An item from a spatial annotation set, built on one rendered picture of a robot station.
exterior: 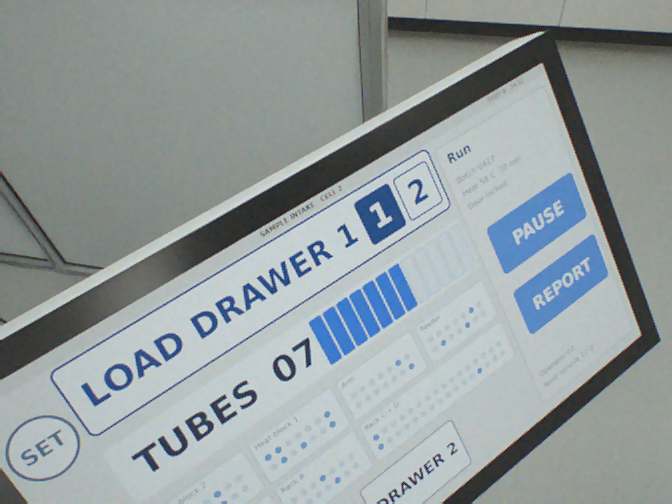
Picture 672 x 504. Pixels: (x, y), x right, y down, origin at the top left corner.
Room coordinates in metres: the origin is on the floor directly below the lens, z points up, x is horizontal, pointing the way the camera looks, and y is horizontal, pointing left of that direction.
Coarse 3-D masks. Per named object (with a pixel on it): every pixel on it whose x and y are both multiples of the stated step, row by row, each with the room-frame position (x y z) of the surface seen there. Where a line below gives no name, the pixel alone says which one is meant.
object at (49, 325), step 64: (512, 64) 0.40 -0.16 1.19; (384, 128) 0.34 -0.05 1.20; (576, 128) 0.37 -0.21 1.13; (256, 192) 0.29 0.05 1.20; (320, 192) 0.29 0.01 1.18; (128, 256) 0.26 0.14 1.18; (192, 256) 0.25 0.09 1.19; (64, 320) 0.21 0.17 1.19; (640, 320) 0.27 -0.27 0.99; (512, 448) 0.17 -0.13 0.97
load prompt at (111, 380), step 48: (384, 192) 0.30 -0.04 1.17; (432, 192) 0.31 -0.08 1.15; (288, 240) 0.26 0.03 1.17; (336, 240) 0.27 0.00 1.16; (384, 240) 0.28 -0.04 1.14; (192, 288) 0.23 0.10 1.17; (240, 288) 0.24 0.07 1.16; (288, 288) 0.24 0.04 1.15; (144, 336) 0.20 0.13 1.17; (192, 336) 0.21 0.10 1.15; (240, 336) 0.21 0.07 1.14; (96, 384) 0.18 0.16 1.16; (144, 384) 0.18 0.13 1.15; (96, 432) 0.16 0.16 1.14
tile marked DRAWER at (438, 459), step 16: (432, 432) 0.17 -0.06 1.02; (448, 432) 0.17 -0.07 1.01; (416, 448) 0.16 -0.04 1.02; (432, 448) 0.16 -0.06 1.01; (448, 448) 0.16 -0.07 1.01; (464, 448) 0.17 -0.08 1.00; (400, 464) 0.15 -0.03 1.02; (416, 464) 0.15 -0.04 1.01; (432, 464) 0.15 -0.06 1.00; (448, 464) 0.15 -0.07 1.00; (464, 464) 0.16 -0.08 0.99; (384, 480) 0.14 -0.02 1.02; (400, 480) 0.14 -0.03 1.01; (416, 480) 0.14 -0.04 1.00; (432, 480) 0.14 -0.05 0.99; (448, 480) 0.14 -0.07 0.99; (368, 496) 0.13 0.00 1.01; (384, 496) 0.13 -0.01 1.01; (400, 496) 0.13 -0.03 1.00; (416, 496) 0.13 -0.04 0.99; (432, 496) 0.13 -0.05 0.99
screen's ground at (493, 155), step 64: (448, 128) 0.35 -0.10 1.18; (512, 128) 0.36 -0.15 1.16; (448, 192) 0.31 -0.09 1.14; (512, 192) 0.32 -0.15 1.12; (384, 256) 0.27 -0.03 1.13; (128, 320) 0.21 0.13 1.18; (512, 320) 0.25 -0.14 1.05; (576, 320) 0.26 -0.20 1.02; (0, 384) 0.17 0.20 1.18; (192, 384) 0.18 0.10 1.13; (256, 384) 0.19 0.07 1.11; (320, 384) 0.19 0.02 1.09; (512, 384) 0.21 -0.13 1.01; (576, 384) 0.21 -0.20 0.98; (128, 448) 0.15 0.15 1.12; (192, 448) 0.15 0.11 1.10
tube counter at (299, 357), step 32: (416, 256) 0.27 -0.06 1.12; (448, 256) 0.28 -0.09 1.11; (352, 288) 0.25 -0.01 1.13; (384, 288) 0.25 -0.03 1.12; (416, 288) 0.25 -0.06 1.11; (320, 320) 0.23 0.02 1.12; (352, 320) 0.23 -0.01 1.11; (384, 320) 0.23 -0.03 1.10; (288, 352) 0.21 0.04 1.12; (320, 352) 0.21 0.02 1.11; (352, 352) 0.21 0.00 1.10; (288, 384) 0.19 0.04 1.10
